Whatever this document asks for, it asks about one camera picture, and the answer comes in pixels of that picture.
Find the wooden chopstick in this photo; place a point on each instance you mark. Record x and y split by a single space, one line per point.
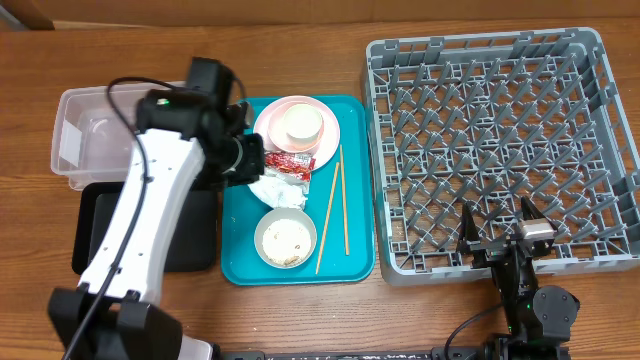
327 218
344 202

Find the cream cup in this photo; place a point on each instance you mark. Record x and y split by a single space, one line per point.
303 124

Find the black plastic tray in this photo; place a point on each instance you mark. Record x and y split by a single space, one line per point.
193 246

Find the red sauce packet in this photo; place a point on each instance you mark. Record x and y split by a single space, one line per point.
297 165

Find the teal plastic tray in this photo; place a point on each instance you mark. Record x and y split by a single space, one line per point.
242 211

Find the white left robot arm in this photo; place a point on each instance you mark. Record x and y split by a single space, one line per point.
181 135

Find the small pink bowl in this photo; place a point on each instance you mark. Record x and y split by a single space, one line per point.
277 134

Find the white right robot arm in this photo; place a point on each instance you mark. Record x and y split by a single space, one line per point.
539 319

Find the grey dishwasher rack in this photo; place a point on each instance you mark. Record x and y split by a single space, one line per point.
488 119

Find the large pink plate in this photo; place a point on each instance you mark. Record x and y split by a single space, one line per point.
267 109

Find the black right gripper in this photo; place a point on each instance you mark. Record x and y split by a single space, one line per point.
487 250

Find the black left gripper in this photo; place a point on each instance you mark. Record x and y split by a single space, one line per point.
255 163

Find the clear plastic bin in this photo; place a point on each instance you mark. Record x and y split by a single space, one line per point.
89 143

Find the grey bowl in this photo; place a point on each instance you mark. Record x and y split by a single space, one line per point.
285 238

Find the white napkin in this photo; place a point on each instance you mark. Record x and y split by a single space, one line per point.
281 190

